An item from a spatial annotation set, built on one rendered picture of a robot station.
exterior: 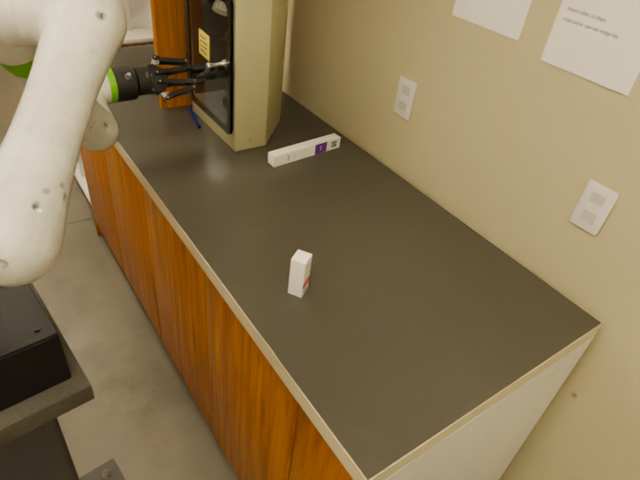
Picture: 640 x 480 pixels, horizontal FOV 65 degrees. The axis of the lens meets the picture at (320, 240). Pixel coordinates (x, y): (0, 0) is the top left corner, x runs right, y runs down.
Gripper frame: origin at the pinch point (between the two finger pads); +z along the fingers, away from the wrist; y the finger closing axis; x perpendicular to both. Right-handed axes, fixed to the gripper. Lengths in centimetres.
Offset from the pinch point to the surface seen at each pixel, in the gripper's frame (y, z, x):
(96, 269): -44, -29, 126
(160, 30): 21.3, -2.0, 18.0
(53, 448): -78, -65, -23
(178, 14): 24.7, 4.3, 14.9
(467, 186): -54, 48, -40
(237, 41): 2.4, 5.9, -14.8
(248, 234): -49, -11, -21
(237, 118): -14.6, 6.2, 0.3
